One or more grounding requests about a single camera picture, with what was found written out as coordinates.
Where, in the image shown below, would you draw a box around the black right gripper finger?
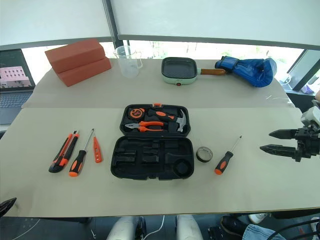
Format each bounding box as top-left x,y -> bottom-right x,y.
268,128 -> 299,141
259,144 -> 299,159

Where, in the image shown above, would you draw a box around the silver robot leg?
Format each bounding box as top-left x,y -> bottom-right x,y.
175,214 -> 201,240
106,215 -> 147,240

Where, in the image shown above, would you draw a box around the slanted dark window frame post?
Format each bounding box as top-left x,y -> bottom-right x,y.
286,48 -> 320,92

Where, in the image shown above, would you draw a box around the clear plastic measuring beaker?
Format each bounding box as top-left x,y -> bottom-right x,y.
113,45 -> 144,79

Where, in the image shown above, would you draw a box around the white shoe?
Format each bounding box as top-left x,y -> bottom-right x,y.
248,212 -> 270,225

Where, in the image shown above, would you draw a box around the large orange black utility knife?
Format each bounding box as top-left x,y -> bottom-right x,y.
48,133 -> 74,174

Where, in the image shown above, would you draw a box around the white hanging cable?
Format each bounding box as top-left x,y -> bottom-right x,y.
144,214 -> 166,240

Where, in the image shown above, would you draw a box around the green electric frying pan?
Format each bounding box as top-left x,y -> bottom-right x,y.
161,56 -> 227,88

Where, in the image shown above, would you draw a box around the black shoe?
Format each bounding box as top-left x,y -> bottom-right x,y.
220,215 -> 250,237

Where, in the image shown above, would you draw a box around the blue boxing glove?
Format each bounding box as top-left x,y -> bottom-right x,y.
214,55 -> 278,89

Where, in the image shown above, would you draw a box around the black floor cable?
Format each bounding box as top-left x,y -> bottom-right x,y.
268,218 -> 320,240

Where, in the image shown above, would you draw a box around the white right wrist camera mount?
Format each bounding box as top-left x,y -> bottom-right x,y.
300,99 -> 320,129

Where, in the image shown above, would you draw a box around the black electrical tape roll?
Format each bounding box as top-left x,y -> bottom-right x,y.
195,146 -> 214,164

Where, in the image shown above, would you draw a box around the orange black tape measure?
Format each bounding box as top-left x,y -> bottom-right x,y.
128,106 -> 146,120

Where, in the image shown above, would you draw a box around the orange handled pliers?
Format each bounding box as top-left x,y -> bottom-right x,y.
124,120 -> 166,133

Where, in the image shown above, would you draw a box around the wide white roller blind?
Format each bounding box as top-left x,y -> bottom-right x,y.
109,0 -> 320,51

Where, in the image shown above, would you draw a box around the purple object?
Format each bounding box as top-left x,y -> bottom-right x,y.
301,84 -> 316,95

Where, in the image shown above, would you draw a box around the blue jeans leg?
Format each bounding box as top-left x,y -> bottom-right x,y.
241,223 -> 287,240

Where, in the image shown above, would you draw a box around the claw hammer orange black handle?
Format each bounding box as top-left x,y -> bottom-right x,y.
147,107 -> 189,134

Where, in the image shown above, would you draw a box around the small orange black utility knife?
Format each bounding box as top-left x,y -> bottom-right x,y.
59,129 -> 81,167

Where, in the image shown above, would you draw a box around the silver left robot leg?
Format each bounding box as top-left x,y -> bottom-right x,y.
106,215 -> 147,240

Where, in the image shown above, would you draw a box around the silver right robot leg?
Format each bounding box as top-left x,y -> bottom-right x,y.
175,214 -> 201,240

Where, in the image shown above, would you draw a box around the black tool case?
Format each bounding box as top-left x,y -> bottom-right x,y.
110,102 -> 196,182

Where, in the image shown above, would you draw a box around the grey laptop computer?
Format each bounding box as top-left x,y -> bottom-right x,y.
0,49 -> 37,126

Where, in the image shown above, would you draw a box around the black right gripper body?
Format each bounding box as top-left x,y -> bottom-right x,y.
294,124 -> 320,164

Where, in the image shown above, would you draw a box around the orange voltage tester pen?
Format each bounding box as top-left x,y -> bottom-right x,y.
92,133 -> 104,164

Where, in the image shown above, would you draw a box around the orange black handled screwdriver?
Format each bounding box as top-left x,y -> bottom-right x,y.
68,128 -> 96,178
214,135 -> 243,176

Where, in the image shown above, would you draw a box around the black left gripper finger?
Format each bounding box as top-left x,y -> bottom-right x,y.
0,197 -> 18,218

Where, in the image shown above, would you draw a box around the red foam brick block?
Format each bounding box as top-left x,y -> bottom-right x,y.
56,56 -> 113,88
44,38 -> 106,75

